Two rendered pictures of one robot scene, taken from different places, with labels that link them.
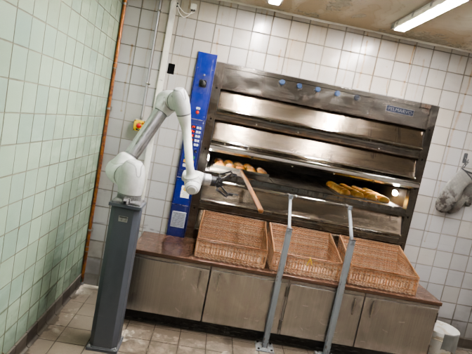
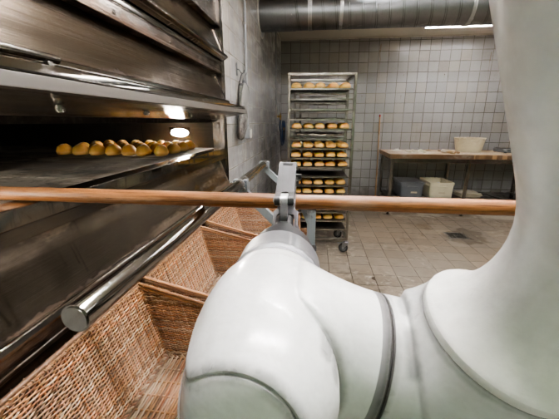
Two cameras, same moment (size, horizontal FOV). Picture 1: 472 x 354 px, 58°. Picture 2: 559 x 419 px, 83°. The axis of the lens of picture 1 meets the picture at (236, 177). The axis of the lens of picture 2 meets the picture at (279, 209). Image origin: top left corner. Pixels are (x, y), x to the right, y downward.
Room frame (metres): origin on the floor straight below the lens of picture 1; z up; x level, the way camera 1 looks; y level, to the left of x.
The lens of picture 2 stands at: (3.05, 0.50, 1.35)
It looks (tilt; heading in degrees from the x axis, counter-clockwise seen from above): 15 degrees down; 280
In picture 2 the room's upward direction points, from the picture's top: straight up
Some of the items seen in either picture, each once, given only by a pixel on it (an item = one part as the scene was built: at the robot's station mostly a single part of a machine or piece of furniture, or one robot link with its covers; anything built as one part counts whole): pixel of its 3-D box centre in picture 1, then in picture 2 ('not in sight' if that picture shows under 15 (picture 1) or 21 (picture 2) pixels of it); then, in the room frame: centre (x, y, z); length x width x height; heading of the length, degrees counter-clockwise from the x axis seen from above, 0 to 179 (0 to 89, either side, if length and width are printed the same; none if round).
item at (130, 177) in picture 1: (131, 176); not in sight; (2.74, 0.66, 1.17); 0.18 x 0.16 x 0.22; 41
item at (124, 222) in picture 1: (116, 274); not in sight; (2.74, 0.66, 0.50); 0.21 x 0.21 x 1.00; 4
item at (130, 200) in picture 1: (128, 198); not in sight; (2.72, 0.65, 1.03); 0.22 x 0.18 x 0.06; 4
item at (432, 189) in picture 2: not in sight; (435, 187); (1.46, -4.71, 0.35); 0.50 x 0.36 x 0.24; 95
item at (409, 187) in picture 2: not in sight; (407, 187); (1.88, -4.69, 0.35); 0.50 x 0.36 x 0.24; 93
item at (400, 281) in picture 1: (375, 263); (258, 229); (3.48, -1.27, 0.72); 0.56 x 0.49 x 0.28; 93
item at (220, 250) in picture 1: (232, 237); (171, 392); (3.41, -0.06, 0.72); 0.56 x 0.49 x 0.28; 92
